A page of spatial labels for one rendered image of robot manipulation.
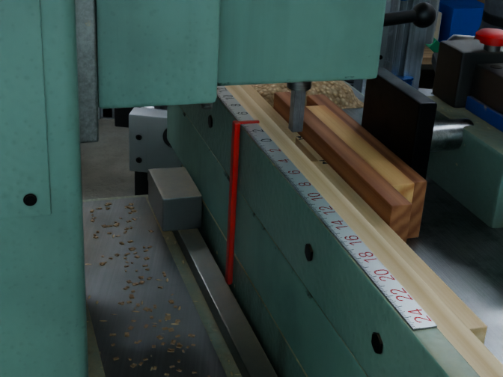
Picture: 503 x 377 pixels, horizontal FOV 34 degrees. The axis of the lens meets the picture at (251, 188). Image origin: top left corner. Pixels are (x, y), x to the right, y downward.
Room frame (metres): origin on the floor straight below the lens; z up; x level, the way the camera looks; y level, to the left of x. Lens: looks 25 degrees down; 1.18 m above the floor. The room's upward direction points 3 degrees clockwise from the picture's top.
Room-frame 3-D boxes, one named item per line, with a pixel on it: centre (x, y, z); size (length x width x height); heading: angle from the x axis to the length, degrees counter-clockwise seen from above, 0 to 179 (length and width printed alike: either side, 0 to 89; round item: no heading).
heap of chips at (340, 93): (0.85, -0.04, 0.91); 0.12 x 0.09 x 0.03; 109
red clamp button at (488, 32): (0.68, -0.19, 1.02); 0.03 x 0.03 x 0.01
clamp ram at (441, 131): (0.62, -0.14, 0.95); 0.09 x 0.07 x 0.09; 19
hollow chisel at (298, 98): (0.62, -0.03, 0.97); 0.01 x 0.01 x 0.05; 19
